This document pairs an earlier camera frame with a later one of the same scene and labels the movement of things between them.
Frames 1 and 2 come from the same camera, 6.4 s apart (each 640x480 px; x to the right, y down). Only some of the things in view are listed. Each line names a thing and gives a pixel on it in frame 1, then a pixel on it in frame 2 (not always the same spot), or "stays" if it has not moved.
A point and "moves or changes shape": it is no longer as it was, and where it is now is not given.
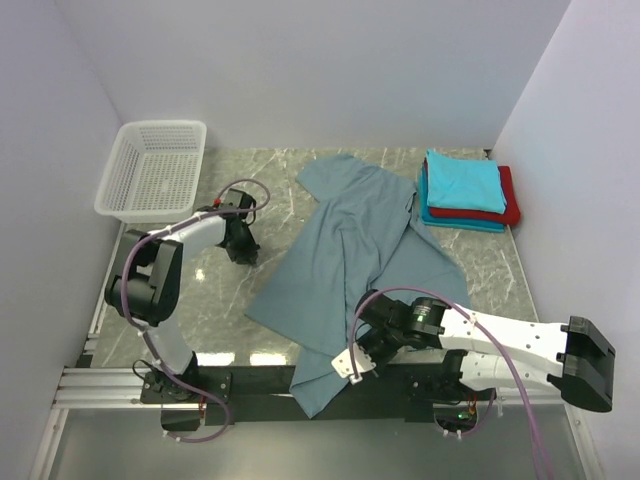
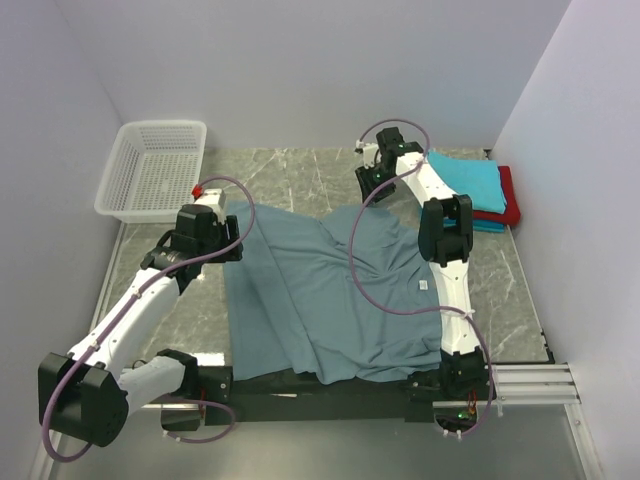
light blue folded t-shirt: [455, 183] stays
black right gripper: [373, 345] to [370, 181]
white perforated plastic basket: [152, 171] stays
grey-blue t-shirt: [348, 229] moves or changes shape
